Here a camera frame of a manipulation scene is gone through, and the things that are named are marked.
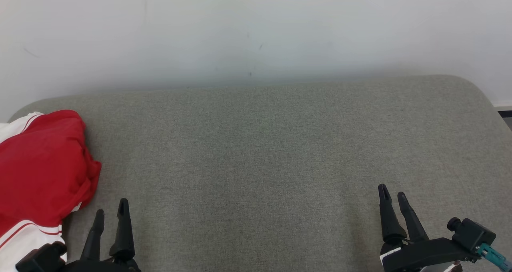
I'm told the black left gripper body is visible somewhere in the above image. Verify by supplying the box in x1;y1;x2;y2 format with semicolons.
60;256;141;272

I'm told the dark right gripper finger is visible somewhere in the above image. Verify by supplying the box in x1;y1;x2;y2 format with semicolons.
377;184;408;244
397;192;430;243

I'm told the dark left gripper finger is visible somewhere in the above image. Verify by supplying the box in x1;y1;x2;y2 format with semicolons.
80;209;106;261
109;198;136;263

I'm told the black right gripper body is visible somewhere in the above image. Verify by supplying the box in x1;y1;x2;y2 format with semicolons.
379;238;480;272

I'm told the red basketball jersey with lettering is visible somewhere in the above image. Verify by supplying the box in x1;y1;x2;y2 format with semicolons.
0;110;102;272

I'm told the grey fabric sofa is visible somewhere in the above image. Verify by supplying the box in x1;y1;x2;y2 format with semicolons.
0;74;512;272

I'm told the black camera cable teal plug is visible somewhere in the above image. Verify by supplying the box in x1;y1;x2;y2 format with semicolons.
476;243;512;269

